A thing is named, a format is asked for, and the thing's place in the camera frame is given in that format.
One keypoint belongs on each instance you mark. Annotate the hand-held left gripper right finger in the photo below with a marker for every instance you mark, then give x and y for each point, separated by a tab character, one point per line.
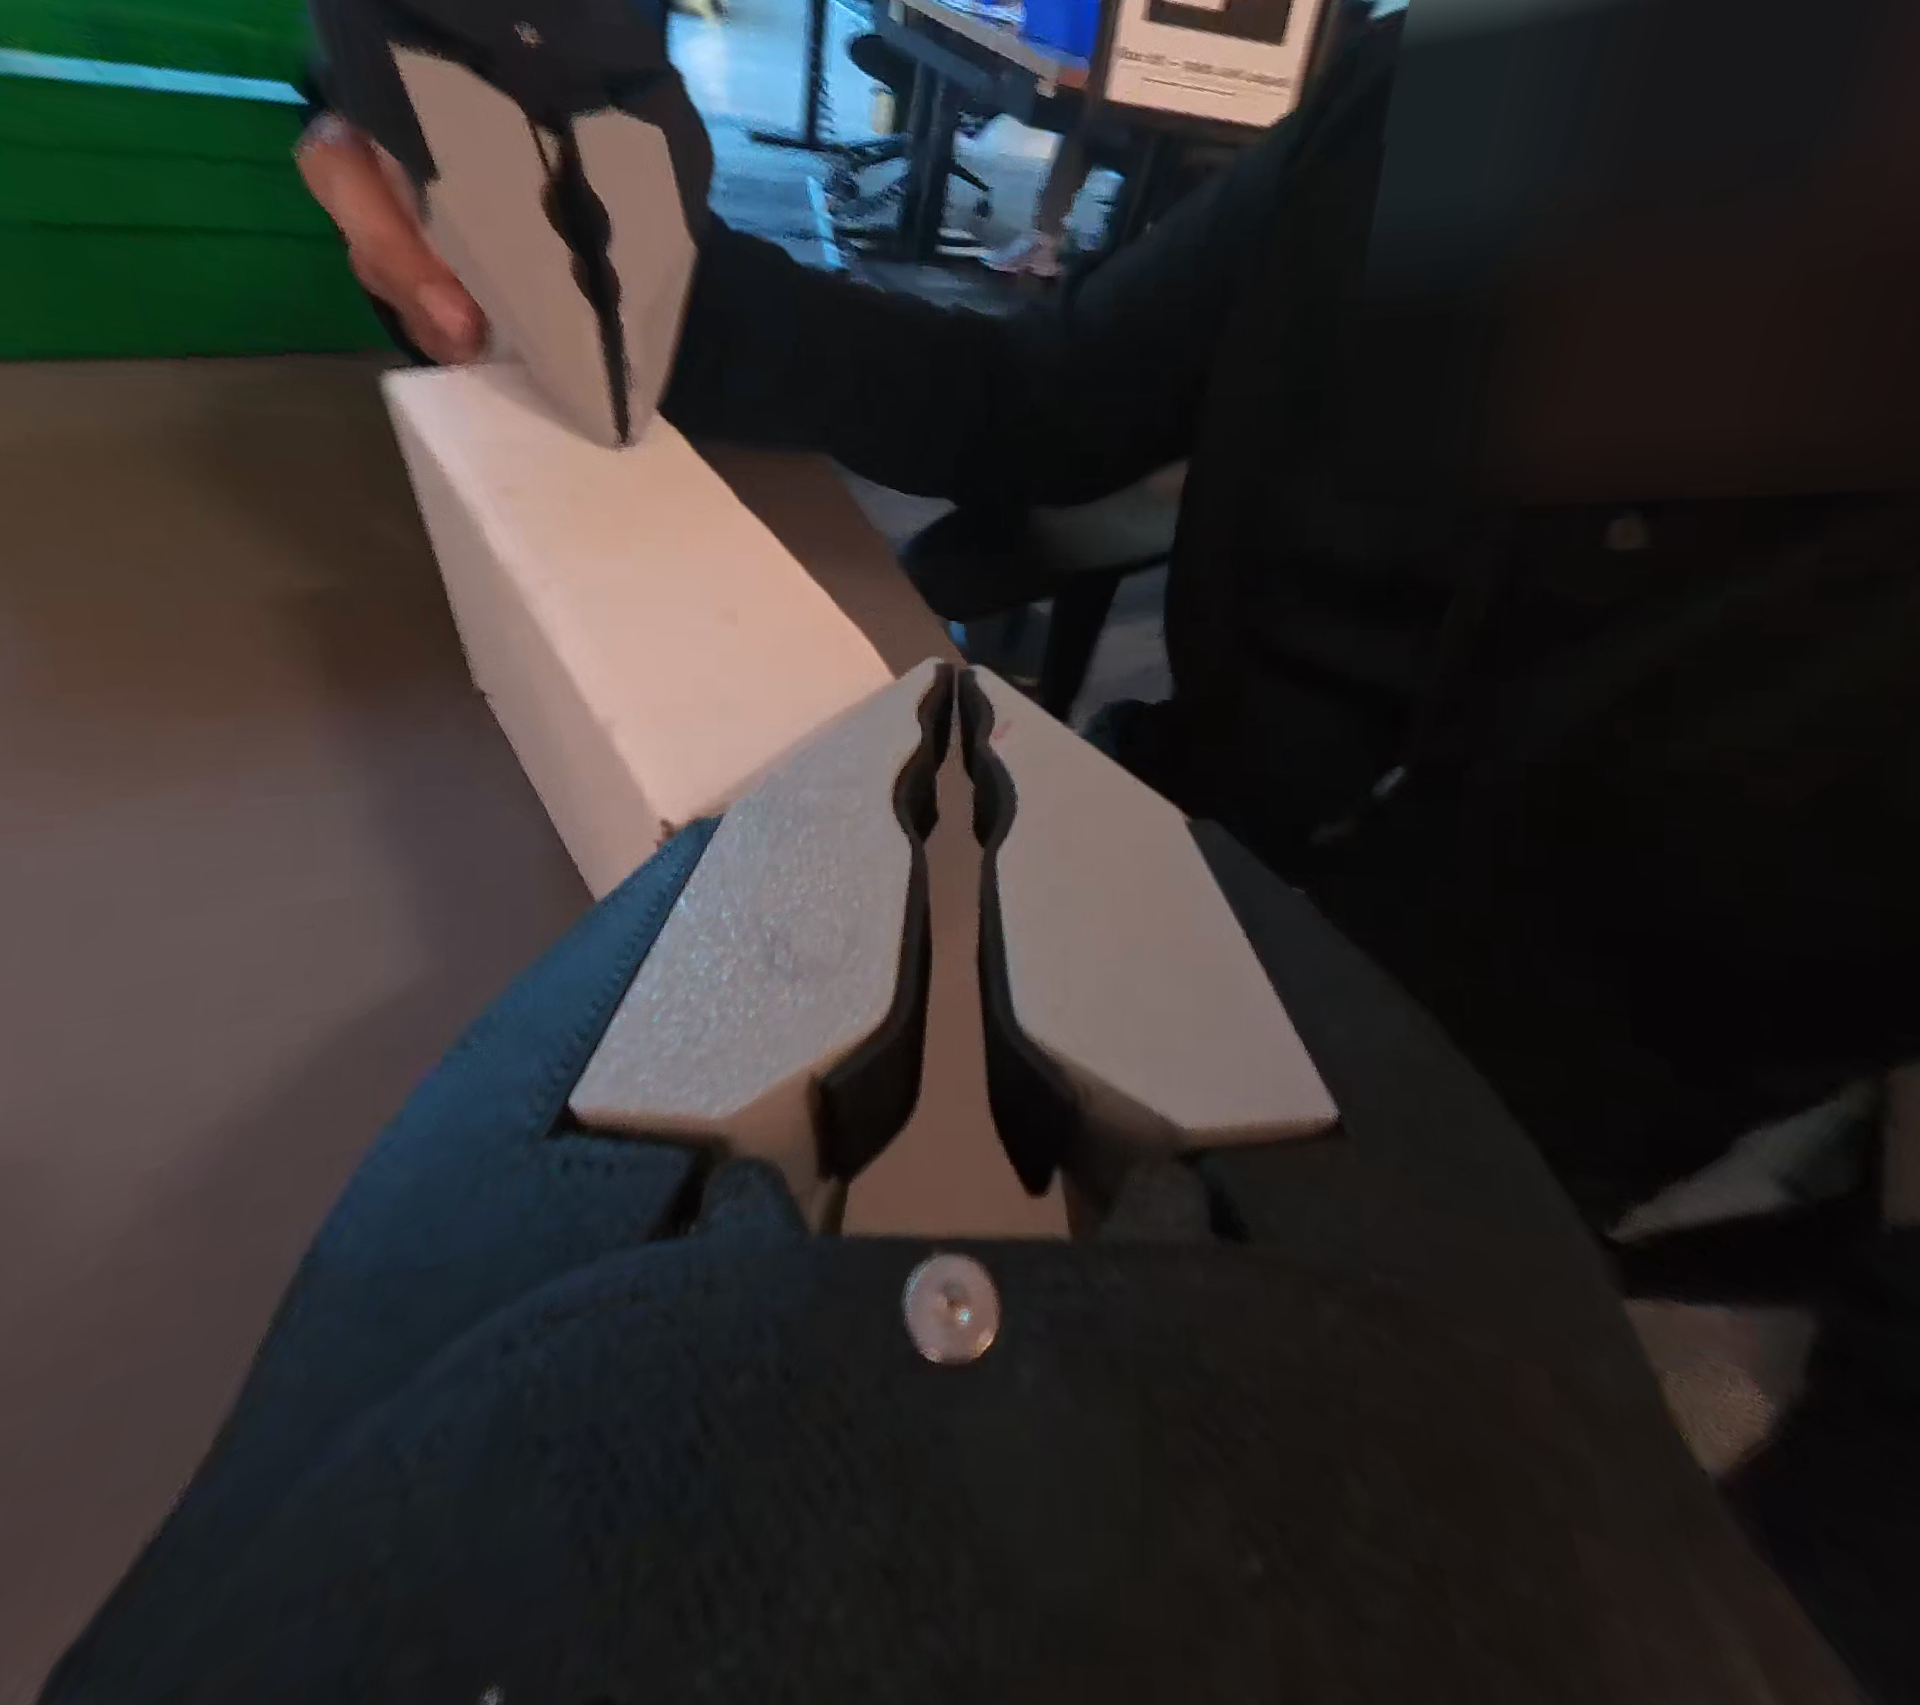
1140	971

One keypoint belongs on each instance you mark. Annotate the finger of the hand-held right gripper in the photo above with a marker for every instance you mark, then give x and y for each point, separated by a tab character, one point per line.
495	220
653	251

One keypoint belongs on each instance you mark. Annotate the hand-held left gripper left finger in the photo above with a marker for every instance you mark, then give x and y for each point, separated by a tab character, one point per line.
781	954

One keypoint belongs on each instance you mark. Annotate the white cardboard box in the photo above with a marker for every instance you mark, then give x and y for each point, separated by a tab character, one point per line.
630	594

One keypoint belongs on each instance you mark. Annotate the green plastic bin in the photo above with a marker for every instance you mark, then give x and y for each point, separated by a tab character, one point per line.
150	161

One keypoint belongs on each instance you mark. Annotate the person's right forearm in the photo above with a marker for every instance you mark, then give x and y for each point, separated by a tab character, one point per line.
975	384

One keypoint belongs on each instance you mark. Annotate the person's right hand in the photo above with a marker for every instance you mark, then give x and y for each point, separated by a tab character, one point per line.
383	251

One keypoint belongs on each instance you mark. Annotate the grey seat office chair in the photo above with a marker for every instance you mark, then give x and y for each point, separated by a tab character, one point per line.
1081	535

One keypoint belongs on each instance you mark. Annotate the small blue bin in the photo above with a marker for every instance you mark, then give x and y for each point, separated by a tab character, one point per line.
1064	10

